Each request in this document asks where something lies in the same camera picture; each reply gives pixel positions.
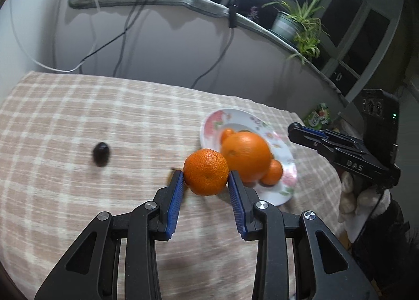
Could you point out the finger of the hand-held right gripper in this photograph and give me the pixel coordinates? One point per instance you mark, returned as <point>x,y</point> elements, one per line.
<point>327,148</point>
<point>314,132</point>

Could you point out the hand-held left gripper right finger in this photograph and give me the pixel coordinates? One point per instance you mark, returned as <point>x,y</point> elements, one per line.
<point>236,208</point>

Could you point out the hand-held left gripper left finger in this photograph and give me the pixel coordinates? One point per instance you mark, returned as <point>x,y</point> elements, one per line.
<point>175,201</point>

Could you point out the medium bumpy orange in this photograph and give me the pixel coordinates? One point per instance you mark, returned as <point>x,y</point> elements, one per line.
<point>205,172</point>

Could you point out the small mandarin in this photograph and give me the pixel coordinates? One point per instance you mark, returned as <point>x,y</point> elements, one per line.
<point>273,172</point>

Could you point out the large orange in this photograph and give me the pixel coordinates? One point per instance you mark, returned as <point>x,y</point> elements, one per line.
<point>245,156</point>

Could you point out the tiny mandarin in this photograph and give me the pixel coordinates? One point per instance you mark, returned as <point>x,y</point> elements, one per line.
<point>226,134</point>

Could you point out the white floral plate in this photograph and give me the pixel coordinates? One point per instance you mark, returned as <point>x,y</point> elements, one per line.
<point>212,123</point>

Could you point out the person's right forearm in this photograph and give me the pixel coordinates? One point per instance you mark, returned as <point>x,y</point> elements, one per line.
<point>392,237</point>

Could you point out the person's right hand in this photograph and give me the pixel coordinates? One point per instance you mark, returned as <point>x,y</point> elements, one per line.
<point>348,195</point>

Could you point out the green snack packet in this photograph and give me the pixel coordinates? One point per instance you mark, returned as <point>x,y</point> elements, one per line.
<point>319,116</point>

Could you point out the dark plum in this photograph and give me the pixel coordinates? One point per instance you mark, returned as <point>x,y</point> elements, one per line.
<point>101,154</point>

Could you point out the checked beige tablecloth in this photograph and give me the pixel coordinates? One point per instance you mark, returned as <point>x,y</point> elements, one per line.
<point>81,215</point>

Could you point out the potted spider plant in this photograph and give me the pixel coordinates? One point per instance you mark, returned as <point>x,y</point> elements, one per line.
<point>284,25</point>

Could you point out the window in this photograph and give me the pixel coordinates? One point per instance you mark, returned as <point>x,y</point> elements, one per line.
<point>347,8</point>

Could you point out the small purple plant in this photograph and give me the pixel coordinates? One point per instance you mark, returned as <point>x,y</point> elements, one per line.
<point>253,12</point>

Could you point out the white refrigerator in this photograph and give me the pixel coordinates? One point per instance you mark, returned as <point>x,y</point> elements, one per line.
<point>32,8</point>

